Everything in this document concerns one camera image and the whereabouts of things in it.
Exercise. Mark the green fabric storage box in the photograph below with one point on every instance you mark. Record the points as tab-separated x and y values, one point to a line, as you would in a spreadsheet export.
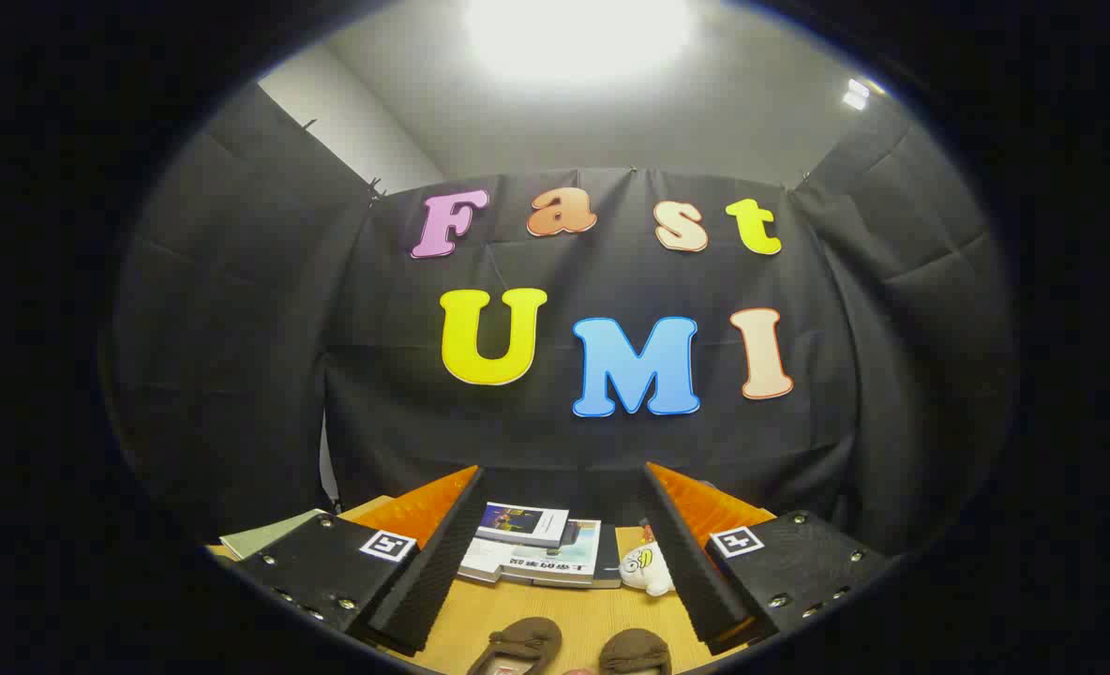
264	534

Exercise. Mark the large white book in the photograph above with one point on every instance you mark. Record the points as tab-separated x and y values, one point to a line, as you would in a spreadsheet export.
482	561

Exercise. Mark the black backdrop cloth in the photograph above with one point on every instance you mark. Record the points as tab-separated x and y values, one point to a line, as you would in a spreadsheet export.
611	450

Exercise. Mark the brown fuzzy slipper shoe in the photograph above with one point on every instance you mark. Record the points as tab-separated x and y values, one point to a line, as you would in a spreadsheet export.
517	642
635	649

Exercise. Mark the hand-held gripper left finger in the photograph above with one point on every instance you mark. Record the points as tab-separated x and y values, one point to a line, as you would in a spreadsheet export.
442	562

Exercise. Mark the book with light blue cover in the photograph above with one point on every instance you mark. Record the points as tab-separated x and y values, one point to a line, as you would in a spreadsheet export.
560	561

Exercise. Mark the black book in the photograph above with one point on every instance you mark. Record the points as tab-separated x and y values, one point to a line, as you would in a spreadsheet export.
609	558

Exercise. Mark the small book dark blue cover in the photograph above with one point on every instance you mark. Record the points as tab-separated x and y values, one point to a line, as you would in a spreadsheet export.
522	523

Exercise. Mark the large ceiling light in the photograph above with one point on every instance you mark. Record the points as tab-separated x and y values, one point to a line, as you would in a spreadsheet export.
578	37

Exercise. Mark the small ceiling light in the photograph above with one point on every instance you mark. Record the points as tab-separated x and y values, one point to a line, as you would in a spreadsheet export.
857	94

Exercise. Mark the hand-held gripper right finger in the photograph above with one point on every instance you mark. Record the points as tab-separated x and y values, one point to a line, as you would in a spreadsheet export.
686	562

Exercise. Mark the white plush toy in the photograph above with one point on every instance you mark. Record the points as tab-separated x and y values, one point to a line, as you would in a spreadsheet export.
644	570

